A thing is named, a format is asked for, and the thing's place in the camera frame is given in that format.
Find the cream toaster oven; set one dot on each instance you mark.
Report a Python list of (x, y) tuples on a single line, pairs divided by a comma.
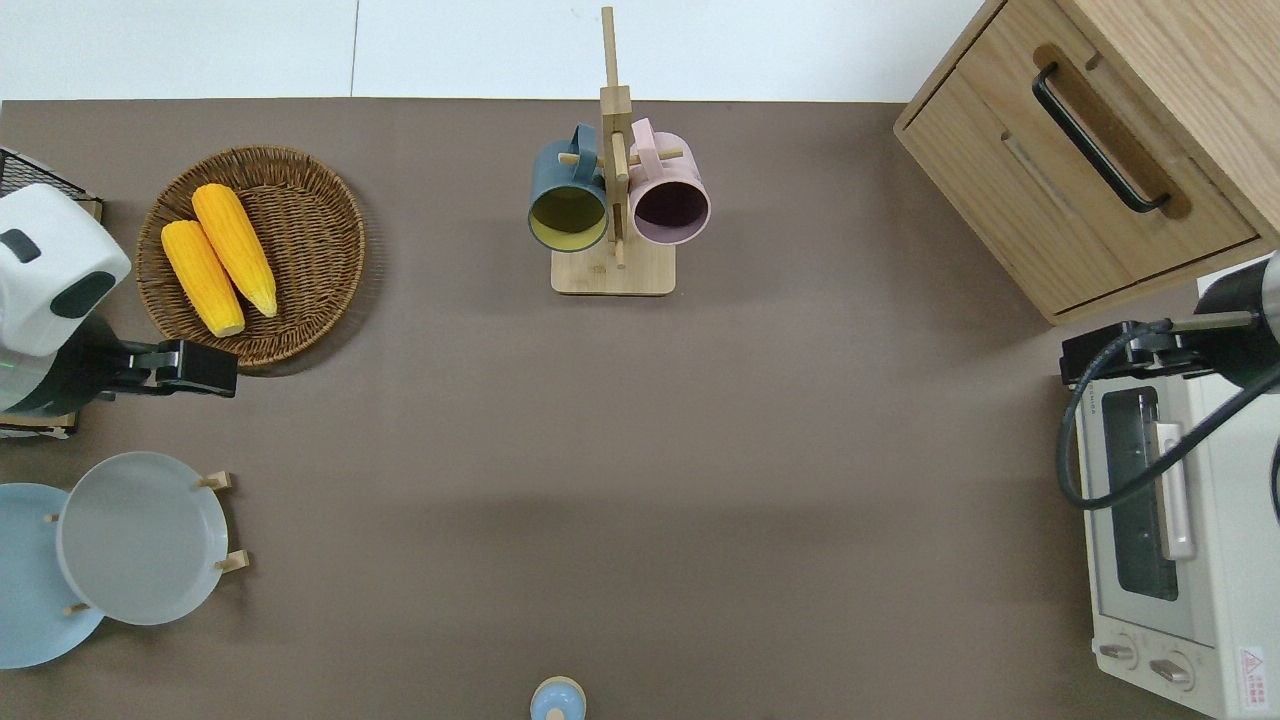
[(1225, 560)]

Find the dark blue mug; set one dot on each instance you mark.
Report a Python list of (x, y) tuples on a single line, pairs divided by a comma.
[(560, 180)]

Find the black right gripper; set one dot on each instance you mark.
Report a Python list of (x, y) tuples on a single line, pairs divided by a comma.
[(1100, 358)]

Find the brown table mat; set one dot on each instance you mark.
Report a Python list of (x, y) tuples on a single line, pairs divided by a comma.
[(700, 450)]

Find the silver oven knob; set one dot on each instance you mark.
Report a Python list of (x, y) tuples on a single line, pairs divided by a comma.
[(1118, 652), (1170, 671)]

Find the light blue plate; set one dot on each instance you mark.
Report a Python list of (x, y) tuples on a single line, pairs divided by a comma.
[(30, 590)]

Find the wooden plate rack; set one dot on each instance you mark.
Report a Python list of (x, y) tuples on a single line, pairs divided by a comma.
[(232, 562)]

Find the yellow corn cob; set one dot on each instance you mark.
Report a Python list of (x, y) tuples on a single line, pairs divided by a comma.
[(235, 245), (200, 275)]

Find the pink mug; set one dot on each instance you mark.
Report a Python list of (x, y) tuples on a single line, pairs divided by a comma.
[(672, 170)]

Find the small blue cup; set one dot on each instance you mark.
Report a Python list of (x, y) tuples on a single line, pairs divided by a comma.
[(558, 700)]

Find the round wicker basket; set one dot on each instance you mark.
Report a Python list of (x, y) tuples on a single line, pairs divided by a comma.
[(310, 240)]

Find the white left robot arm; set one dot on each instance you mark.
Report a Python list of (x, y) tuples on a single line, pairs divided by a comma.
[(50, 260)]

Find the wooden drawer cabinet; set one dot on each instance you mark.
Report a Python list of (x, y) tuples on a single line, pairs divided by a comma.
[(1000, 180)]

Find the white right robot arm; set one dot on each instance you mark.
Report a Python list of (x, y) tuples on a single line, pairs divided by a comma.
[(1245, 320)]

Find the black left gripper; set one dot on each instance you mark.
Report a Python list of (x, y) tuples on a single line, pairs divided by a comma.
[(195, 368)]

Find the wooden mug rack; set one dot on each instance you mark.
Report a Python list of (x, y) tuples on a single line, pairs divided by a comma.
[(612, 275)]

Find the gray plate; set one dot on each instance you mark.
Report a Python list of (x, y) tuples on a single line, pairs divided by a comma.
[(140, 540)]

